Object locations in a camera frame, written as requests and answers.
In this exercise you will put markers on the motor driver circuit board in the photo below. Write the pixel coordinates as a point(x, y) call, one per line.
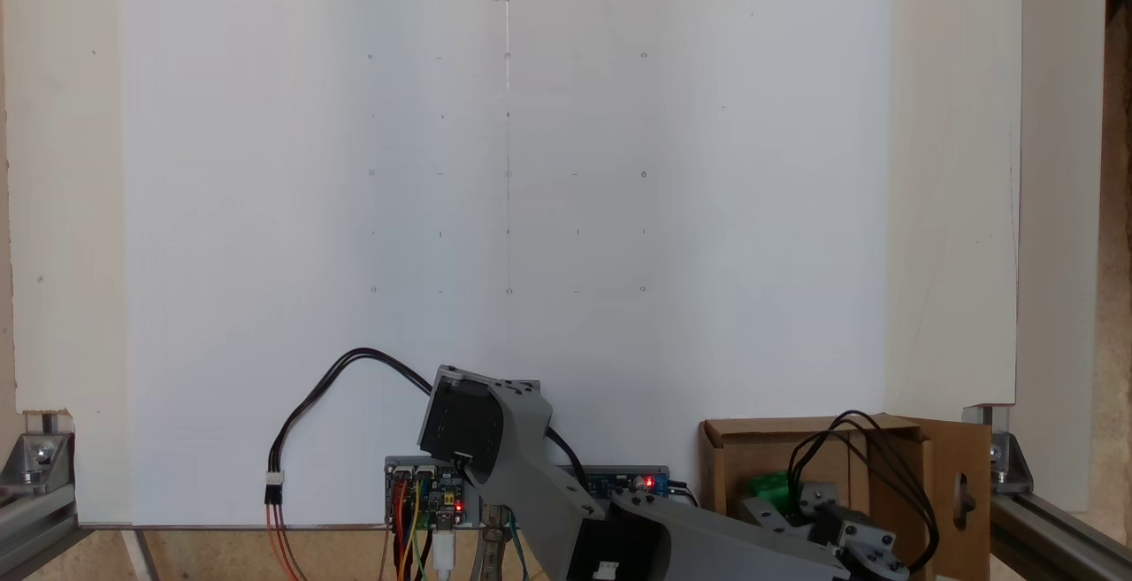
point(433, 497)

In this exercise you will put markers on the aluminium frame post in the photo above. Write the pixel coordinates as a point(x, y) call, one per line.
point(1052, 537)
point(31, 528)

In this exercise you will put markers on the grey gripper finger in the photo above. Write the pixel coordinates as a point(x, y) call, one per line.
point(818, 500)
point(771, 517)

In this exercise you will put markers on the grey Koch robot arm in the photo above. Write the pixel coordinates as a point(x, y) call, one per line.
point(531, 457)

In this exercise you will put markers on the green die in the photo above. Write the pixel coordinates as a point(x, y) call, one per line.
point(768, 488)

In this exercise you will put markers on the grey table clamp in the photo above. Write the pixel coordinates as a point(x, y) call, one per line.
point(495, 546)

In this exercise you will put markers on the metal corner bracket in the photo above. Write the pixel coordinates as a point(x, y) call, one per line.
point(40, 457)
point(1013, 462)

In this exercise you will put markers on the brown cardboard box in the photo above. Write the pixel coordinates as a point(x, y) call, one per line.
point(734, 475)

